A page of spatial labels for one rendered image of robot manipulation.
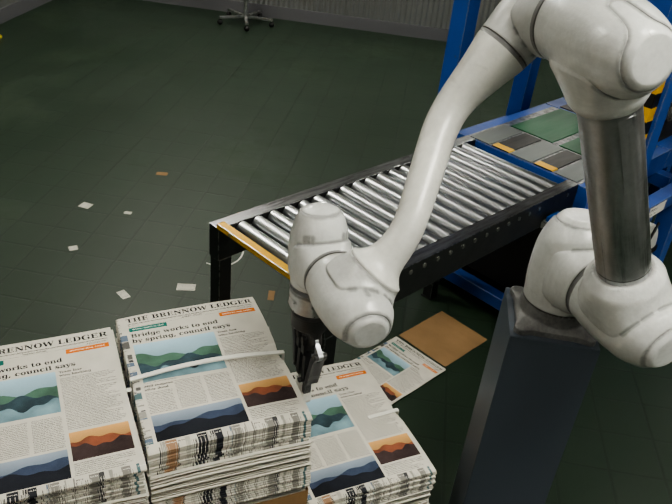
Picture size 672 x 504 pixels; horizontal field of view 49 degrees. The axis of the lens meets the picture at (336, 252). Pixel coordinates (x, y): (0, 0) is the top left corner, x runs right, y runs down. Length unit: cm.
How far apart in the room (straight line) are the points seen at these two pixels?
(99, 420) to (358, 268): 50
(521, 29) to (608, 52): 19
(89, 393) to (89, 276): 223
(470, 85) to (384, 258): 32
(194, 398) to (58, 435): 23
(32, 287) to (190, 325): 210
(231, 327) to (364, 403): 38
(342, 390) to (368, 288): 61
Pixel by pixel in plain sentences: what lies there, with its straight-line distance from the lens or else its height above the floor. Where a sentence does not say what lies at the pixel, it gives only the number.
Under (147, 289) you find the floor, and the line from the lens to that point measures 345.
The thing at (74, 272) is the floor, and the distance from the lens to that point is 361.
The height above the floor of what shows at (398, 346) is 1.
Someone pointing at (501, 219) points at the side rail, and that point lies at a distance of 259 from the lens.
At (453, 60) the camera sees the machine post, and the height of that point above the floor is 108.
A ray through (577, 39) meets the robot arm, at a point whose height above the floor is 172.
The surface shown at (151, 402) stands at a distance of 134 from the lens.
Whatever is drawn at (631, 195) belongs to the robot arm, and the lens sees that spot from 132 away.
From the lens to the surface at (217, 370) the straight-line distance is 139.
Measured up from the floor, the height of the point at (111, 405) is 107.
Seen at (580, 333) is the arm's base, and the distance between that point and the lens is 173.
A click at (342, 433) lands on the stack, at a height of 83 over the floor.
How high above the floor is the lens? 198
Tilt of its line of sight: 32 degrees down
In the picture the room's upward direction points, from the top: 6 degrees clockwise
